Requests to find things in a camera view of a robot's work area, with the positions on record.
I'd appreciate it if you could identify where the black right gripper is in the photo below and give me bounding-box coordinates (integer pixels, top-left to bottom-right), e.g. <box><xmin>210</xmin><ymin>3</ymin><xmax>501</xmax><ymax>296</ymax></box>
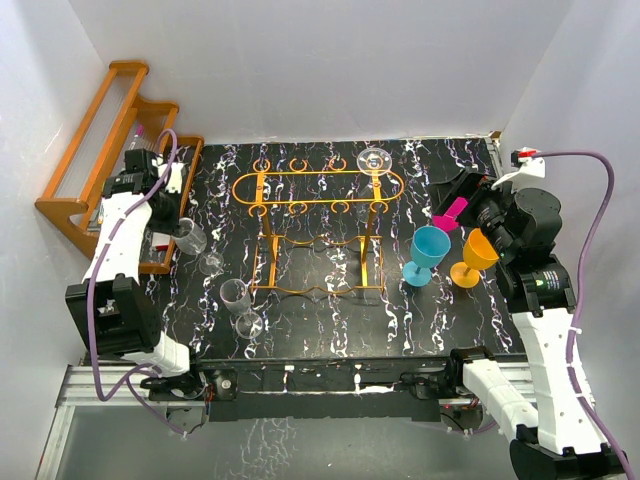
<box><xmin>427</xmin><ymin>167</ymin><xmax>528</xmax><ymax>259</ymax></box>

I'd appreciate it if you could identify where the pink plastic wine glass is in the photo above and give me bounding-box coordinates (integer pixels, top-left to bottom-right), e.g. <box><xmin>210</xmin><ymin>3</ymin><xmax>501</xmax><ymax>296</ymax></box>
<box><xmin>433</xmin><ymin>197</ymin><xmax>468</xmax><ymax>233</ymax></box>

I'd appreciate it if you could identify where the short clear wine glass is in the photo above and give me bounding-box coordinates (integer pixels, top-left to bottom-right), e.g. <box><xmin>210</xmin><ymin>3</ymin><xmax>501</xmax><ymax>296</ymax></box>
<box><xmin>172</xmin><ymin>217</ymin><xmax>224</xmax><ymax>277</ymax></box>

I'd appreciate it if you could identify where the tall clear wine glass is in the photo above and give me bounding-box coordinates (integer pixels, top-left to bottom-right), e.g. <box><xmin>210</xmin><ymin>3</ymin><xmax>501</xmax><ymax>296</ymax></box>
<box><xmin>356</xmin><ymin>147</ymin><xmax>393</xmax><ymax>176</ymax></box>

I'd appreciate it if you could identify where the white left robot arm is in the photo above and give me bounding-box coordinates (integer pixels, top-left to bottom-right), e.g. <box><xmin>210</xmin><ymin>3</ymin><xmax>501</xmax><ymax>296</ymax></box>
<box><xmin>65</xmin><ymin>149</ymin><xmax>207</xmax><ymax>399</ymax></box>

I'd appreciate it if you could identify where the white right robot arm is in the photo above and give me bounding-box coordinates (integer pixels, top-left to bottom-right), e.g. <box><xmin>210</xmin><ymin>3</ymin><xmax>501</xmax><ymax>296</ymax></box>
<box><xmin>429</xmin><ymin>169</ymin><xmax>628</xmax><ymax>479</ymax></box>

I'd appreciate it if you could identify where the blue plastic wine glass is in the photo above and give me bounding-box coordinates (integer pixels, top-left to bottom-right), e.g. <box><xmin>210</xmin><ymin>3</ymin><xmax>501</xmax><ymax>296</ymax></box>
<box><xmin>402</xmin><ymin>226</ymin><xmax>451</xmax><ymax>287</ymax></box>

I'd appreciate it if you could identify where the orange plastic wine glass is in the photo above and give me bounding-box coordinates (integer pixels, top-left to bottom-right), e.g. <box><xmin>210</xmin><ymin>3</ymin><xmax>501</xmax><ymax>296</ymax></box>
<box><xmin>450</xmin><ymin>228</ymin><xmax>499</xmax><ymax>289</ymax></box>

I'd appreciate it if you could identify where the orange wooden shelf rack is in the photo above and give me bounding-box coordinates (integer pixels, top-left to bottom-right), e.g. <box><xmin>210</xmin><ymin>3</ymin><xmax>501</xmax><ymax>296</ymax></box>
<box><xmin>35</xmin><ymin>60</ymin><xmax>179</xmax><ymax>258</ymax></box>

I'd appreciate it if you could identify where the red white small box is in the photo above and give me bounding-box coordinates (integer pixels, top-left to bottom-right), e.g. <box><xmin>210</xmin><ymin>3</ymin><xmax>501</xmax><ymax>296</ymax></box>
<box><xmin>151</xmin><ymin>232</ymin><xmax>172</xmax><ymax>251</ymax></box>

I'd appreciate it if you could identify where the purple capped marker pen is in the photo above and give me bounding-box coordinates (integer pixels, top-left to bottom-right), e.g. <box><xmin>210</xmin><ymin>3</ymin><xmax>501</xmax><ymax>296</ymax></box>
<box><xmin>129</xmin><ymin>125</ymin><xmax>144</xmax><ymax>150</ymax></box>

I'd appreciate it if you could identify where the clear champagne flute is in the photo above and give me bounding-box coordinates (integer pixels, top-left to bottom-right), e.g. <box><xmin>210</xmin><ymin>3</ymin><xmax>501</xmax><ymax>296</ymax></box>
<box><xmin>220</xmin><ymin>279</ymin><xmax>264</xmax><ymax>340</ymax></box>

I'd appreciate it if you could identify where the black base bar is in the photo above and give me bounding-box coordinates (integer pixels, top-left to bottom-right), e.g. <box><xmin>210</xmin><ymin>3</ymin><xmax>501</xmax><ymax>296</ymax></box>
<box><xmin>141</xmin><ymin>357</ymin><xmax>489</xmax><ymax>430</ymax></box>

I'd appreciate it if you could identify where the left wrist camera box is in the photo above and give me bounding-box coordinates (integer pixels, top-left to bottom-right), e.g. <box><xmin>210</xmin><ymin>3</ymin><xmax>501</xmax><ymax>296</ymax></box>
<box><xmin>123</xmin><ymin>149</ymin><xmax>184</xmax><ymax>194</ymax></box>

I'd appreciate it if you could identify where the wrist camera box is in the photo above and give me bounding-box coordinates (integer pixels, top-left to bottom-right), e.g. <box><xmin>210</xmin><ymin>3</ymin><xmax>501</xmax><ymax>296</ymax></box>
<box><xmin>123</xmin><ymin>149</ymin><xmax>184</xmax><ymax>194</ymax></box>
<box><xmin>490</xmin><ymin>147</ymin><xmax>546</xmax><ymax>193</ymax></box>

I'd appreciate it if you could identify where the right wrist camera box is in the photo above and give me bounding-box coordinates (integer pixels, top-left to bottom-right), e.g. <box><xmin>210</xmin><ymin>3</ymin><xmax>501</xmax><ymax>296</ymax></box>
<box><xmin>490</xmin><ymin>147</ymin><xmax>546</xmax><ymax>193</ymax></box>

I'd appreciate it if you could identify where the gold wire wine glass rack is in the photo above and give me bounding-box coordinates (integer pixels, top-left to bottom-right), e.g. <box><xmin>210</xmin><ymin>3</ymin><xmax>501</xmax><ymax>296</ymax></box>
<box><xmin>231</xmin><ymin>157</ymin><xmax>405</xmax><ymax>296</ymax></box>

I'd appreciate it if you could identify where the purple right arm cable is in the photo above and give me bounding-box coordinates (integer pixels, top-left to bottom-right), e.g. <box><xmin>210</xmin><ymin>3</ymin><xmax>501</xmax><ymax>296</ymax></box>
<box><xmin>469</xmin><ymin>149</ymin><xmax>636</xmax><ymax>480</ymax></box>

